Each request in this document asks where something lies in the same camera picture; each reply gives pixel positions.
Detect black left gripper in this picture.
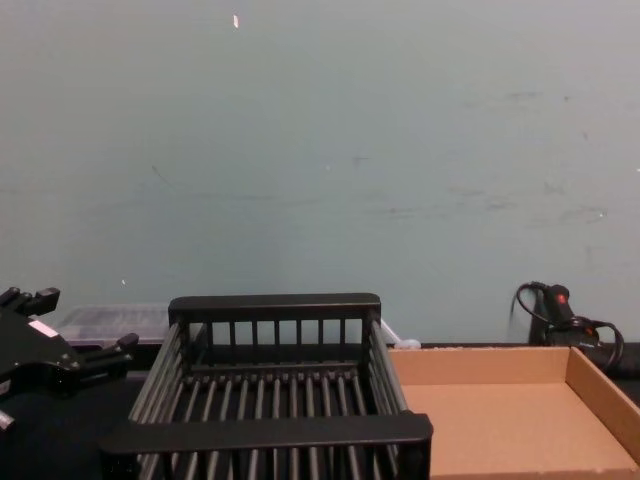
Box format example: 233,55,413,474
0,286,140,399

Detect clear plastic case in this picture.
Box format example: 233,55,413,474
52,304,172,347

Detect black rack with steel bars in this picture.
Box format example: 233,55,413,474
98,292,434,480

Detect small white plastic piece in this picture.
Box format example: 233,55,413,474
380,318,422,351

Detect shallow brown cardboard tray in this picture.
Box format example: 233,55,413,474
386,344,640,480

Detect black corded tool red switch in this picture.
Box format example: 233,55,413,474
508,281,626,374

